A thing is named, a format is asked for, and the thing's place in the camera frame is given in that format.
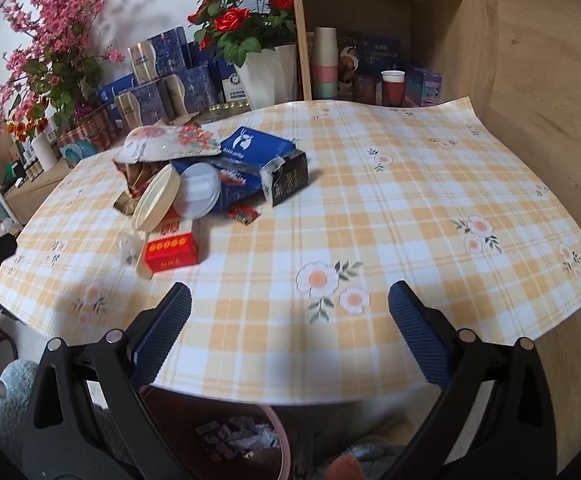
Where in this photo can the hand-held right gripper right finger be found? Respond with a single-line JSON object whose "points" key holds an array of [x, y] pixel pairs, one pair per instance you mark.
{"points": [[415, 330]]}

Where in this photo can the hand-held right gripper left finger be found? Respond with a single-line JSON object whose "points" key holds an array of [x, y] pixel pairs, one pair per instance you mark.
{"points": [[163, 330]]}

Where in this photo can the red cigarette box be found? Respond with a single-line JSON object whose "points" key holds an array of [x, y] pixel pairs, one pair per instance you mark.
{"points": [[170, 252]]}

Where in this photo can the pink-rimmed trash bin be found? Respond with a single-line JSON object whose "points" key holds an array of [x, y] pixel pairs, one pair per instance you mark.
{"points": [[283, 440]]}

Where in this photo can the low wooden sideboard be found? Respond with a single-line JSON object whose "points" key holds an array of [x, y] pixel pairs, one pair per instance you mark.
{"points": [[35, 195]]}

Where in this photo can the clear plastic cup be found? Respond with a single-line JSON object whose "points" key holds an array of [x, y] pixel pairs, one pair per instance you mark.
{"points": [[130, 247]]}

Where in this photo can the row of small brown bottles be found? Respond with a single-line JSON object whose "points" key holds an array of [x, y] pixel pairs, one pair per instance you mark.
{"points": [[30, 170]]}

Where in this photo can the white vase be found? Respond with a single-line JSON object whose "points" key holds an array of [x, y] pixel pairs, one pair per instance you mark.
{"points": [[45, 152]]}

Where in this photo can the beige round lid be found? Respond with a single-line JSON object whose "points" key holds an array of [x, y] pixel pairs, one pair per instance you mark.
{"points": [[155, 200]]}

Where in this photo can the pile of crumpled wrappers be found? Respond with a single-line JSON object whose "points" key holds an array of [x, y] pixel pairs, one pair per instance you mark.
{"points": [[240, 435]]}

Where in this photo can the orange flower bouquet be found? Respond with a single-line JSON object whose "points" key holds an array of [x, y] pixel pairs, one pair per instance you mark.
{"points": [[25, 127]]}

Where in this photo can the small red candy wrapper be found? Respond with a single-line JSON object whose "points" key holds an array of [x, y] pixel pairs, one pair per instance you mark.
{"points": [[243, 214]]}

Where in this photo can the clear round plastic lid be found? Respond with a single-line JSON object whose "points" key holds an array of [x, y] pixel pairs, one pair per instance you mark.
{"points": [[198, 190]]}

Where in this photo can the brown paper bag red trim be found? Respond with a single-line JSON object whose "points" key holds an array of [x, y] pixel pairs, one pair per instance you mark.
{"points": [[135, 180]]}

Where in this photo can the floral white pouch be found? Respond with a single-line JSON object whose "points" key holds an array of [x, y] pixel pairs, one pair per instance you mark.
{"points": [[160, 140]]}

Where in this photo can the black carton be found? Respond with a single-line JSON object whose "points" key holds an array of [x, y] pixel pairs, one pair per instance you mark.
{"points": [[290, 175]]}

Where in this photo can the blue paper coffee bag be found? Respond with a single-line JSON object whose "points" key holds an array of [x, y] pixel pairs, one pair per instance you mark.
{"points": [[255, 147]]}

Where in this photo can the blue box with white streak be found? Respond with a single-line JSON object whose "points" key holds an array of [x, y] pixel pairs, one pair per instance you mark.
{"points": [[115, 90]]}

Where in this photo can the gold scalloped tray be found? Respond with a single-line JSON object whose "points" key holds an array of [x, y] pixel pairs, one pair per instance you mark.
{"points": [[230, 106]]}

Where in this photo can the pink blossom plant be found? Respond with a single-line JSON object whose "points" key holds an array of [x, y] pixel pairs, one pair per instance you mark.
{"points": [[55, 25]]}

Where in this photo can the red cup with white rim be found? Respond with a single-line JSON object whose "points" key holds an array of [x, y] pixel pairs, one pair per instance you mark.
{"points": [[393, 90]]}

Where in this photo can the purple printed box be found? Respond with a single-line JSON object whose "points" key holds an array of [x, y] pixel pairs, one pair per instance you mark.
{"points": [[424, 87]]}

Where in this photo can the blue box with round seal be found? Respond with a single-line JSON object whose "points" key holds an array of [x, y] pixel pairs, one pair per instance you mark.
{"points": [[230, 85]]}

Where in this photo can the white angular flower pot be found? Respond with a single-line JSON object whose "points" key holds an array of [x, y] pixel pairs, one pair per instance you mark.
{"points": [[265, 80]]}

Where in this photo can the stack of pastel cups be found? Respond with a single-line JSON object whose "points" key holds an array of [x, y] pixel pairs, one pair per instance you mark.
{"points": [[324, 65]]}

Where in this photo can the dark blue printed box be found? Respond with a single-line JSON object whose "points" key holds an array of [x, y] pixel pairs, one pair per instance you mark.
{"points": [[375, 52]]}

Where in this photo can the red rose plant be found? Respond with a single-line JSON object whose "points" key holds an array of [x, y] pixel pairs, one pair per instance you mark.
{"points": [[235, 20]]}

